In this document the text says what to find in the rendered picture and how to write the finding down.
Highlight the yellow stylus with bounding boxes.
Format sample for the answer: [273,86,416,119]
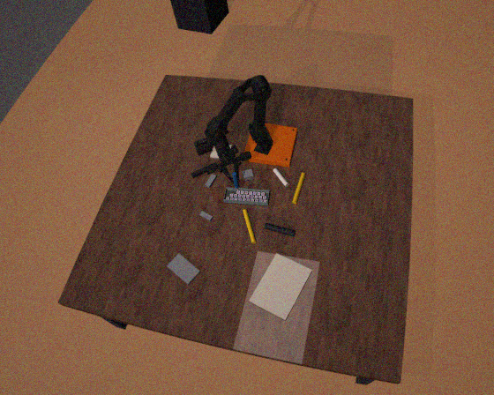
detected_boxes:
[243,209,256,244]

